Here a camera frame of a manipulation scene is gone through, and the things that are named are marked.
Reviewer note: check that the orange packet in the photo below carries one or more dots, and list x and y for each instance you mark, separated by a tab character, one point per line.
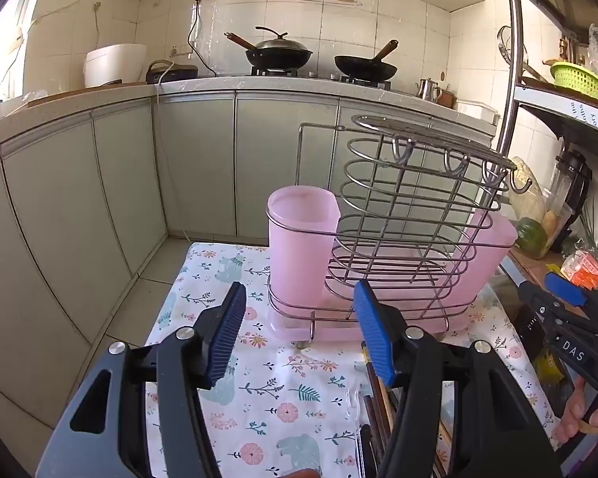
583	269

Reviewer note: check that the white rice cooker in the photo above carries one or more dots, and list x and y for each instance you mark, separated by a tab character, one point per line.
114	62

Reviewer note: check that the light wooden chopstick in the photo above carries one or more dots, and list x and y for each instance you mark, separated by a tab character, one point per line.
446	440

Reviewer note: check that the gas stove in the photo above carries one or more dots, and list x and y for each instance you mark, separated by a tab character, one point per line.
324	77

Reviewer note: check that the reddish brown object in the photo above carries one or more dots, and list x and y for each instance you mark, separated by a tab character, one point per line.
301	473

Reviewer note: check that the steel kettle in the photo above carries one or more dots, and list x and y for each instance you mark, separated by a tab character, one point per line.
427	90

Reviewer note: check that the white rectangular container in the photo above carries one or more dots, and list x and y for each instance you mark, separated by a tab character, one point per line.
476	112

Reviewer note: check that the clear plastic spoon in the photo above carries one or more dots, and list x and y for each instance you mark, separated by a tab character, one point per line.
354	413

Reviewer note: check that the dark brown chopstick gold band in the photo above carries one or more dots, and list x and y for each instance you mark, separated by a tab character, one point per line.
371	423
389	408
378	398

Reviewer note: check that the person's right hand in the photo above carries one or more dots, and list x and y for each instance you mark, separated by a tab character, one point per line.
573	408

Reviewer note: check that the green plastic basket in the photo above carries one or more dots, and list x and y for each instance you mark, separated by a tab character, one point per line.
580	79

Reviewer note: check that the grey kitchen base cabinets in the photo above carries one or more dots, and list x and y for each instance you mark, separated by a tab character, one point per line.
199	159

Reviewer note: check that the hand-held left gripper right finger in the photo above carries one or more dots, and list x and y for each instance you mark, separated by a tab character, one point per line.
373	333

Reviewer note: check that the wooden cutting board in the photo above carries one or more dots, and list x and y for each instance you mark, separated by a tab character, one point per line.
79	93

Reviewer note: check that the wide pink plastic cup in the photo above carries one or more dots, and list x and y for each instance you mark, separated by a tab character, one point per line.
488	254

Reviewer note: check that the black utensil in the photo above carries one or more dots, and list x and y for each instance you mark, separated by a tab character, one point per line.
366	453

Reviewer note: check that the clear bag of noodles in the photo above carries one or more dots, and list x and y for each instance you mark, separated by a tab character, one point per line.
526	189

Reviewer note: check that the green vegetable in bag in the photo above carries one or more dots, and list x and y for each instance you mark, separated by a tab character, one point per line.
530	239

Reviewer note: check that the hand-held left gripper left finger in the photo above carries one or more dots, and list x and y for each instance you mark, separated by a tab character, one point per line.
224	343

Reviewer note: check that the black blender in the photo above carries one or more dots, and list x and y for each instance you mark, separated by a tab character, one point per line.
570	184

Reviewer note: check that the green leafy plant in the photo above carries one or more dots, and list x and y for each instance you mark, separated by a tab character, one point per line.
593	234

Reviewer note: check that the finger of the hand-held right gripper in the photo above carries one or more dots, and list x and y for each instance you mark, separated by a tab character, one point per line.
565	289
533	323

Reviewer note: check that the black wok with steel lid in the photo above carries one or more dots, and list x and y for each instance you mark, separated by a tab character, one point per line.
279	52

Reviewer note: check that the pink plastic drip tray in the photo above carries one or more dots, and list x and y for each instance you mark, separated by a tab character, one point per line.
339	331

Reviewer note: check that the dark round cooker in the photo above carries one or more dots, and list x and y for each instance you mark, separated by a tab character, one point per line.
172	72

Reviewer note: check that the wall socket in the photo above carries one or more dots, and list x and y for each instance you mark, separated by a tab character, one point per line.
180	51

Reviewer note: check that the floral printed cloth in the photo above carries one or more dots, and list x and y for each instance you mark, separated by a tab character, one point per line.
289	408

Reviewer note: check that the brown small pot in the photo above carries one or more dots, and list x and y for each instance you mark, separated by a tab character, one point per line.
447	99

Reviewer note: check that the metal storage shelf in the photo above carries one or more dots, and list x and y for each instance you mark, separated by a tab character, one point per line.
516	59

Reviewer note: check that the tall pink plastic cup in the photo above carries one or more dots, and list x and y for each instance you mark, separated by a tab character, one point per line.
299	259

